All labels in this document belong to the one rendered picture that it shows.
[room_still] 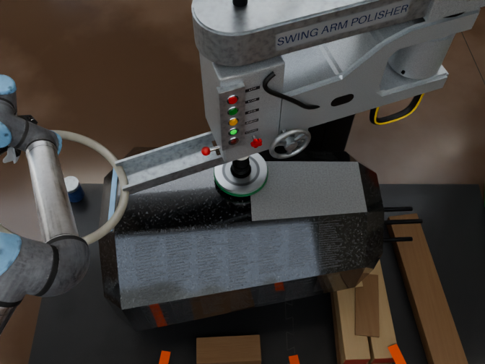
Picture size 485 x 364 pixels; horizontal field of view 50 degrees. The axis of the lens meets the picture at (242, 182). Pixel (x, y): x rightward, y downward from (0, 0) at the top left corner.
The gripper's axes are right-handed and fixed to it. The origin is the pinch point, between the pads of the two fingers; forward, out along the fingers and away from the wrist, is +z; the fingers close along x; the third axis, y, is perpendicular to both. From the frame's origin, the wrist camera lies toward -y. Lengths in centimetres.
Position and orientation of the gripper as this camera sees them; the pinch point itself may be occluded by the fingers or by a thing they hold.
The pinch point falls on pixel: (10, 154)
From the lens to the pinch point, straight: 201.3
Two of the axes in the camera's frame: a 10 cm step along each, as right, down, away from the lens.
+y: -6.0, 5.1, -6.2
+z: -3.0, 5.8, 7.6
